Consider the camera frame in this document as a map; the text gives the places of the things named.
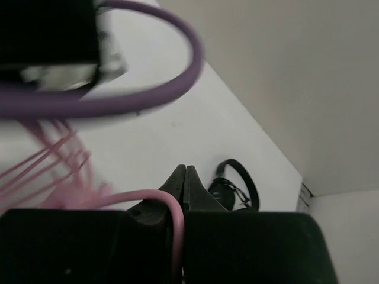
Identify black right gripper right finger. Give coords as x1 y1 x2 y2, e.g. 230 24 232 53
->
182 166 338 283

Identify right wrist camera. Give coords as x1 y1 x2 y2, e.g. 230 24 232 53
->
1 1 127 91

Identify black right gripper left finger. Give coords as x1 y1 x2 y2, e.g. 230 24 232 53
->
1 165 186 283

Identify pink gaming headphones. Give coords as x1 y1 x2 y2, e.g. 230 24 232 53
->
39 180 112 209

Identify black headphones far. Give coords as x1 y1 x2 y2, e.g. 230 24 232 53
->
208 159 260 212

